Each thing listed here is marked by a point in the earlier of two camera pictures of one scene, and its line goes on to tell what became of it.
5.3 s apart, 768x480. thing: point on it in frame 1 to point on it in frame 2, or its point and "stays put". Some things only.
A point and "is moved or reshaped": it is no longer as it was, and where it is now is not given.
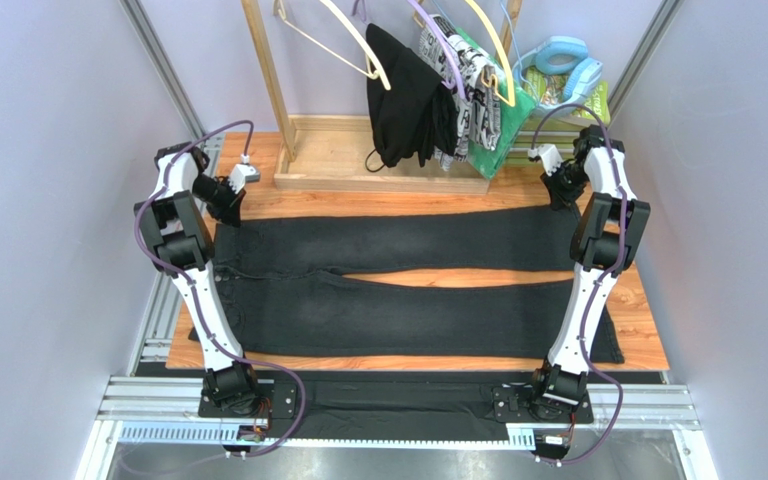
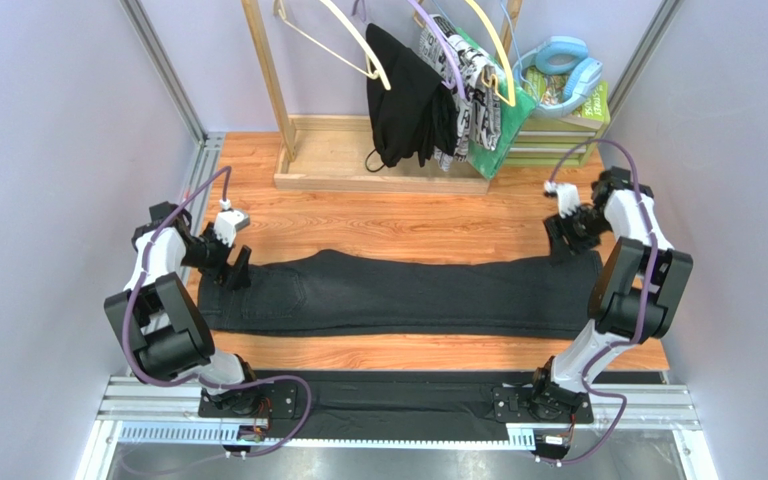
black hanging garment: x=414 y=120 stays put
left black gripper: x=230 y=210 to x=239 y=272
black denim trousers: x=289 y=284 is moved or reshaped
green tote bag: x=516 y=105 stays put
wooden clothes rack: x=326 y=155 stays put
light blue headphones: x=562 y=55 stays put
